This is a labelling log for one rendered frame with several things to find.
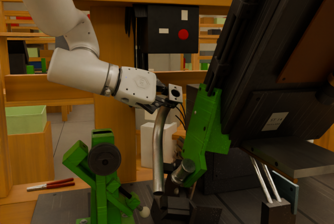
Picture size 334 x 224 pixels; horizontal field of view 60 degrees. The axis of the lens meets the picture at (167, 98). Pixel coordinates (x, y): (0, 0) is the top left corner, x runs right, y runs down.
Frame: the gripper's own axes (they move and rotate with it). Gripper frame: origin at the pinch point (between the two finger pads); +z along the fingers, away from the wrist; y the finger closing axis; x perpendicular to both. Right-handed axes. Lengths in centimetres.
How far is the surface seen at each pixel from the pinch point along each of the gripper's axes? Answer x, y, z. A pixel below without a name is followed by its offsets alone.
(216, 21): 353, 604, 319
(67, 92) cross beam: 32.3, 15.7, -25.2
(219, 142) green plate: -4.3, -13.1, 11.8
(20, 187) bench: 56, -12, -32
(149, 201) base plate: 26.8, -20.1, 6.1
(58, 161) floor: 297, 99, -7
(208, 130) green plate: -6.8, -12.1, 7.1
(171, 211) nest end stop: 8.3, -27.9, 4.4
